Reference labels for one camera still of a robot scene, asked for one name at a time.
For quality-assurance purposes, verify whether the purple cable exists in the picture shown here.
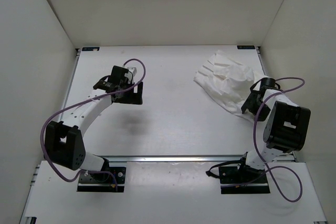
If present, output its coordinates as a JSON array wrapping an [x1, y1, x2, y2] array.
[[41, 58, 146, 182], [220, 77, 306, 203]]

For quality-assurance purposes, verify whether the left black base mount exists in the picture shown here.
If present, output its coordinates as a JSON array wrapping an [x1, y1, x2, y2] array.
[[77, 162, 127, 193]]

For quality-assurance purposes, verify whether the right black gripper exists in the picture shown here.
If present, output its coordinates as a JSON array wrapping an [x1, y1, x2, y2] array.
[[241, 92, 269, 121]]

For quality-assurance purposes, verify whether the white pleated skirt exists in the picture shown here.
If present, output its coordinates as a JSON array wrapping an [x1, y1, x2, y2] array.
[[194, 50, 265, 122]]

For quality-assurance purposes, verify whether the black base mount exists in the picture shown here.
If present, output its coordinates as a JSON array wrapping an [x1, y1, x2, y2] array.
[[77, 162, 127, 193], [206, 159, 270, 195]]

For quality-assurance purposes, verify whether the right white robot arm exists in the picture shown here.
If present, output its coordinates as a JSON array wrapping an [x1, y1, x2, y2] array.
[[235, 77, 311, 182]]

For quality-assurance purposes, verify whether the left blue corner label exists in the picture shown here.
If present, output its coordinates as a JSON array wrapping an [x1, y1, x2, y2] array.
[[81, 47, 100, 51]]

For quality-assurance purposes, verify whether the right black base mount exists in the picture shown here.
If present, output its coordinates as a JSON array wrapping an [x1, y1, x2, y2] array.
[[206, 159, 270, 195]]

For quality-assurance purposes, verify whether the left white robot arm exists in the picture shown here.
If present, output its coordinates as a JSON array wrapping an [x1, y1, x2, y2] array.
[[44, 66, 143, 181]]

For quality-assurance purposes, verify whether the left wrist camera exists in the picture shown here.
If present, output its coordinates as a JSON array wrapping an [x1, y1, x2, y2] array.
[[127, 67, 137, 78]]

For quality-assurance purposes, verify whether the blue corner label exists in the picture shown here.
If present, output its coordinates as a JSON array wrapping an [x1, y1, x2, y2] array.
[[237, 45, 255, 50], [81, 47, 100, 51]]

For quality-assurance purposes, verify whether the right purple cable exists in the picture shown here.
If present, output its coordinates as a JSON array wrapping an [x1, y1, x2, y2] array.
[[220, 77, 306, 203]]

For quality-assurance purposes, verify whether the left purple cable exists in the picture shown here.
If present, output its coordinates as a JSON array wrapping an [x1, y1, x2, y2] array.
[[41, 58, 146, 182]]

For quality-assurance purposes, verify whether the right blue corner label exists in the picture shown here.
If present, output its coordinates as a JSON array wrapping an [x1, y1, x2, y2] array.
[[237, 45, 255, 50]]

